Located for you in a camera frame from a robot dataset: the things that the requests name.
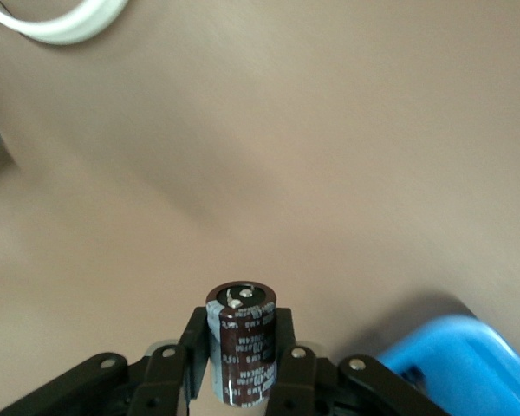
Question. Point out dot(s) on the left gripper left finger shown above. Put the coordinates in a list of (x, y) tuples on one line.
[(156, 381)]

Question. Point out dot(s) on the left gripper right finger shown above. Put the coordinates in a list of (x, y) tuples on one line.
[(303, 381)]

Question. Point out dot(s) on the blue plastic tray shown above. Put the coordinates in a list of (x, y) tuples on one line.
[(459, 368)]

